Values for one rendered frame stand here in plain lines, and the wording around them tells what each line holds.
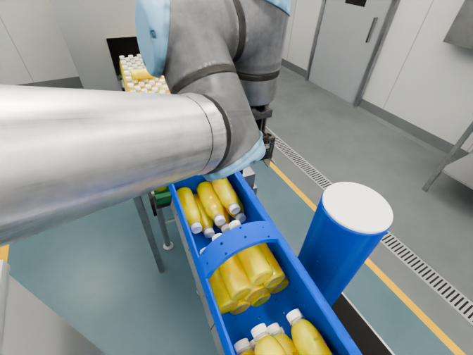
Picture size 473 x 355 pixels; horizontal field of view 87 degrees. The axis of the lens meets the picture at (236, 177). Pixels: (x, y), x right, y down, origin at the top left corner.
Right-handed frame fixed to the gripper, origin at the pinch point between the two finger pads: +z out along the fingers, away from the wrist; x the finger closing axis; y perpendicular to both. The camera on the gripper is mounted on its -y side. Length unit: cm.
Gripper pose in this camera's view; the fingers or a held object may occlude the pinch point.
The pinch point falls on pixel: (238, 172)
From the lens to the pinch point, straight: 60.4
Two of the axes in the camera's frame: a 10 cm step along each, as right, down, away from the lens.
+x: 9.1, -2.4, 3.3
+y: 4.1, 6.3, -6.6
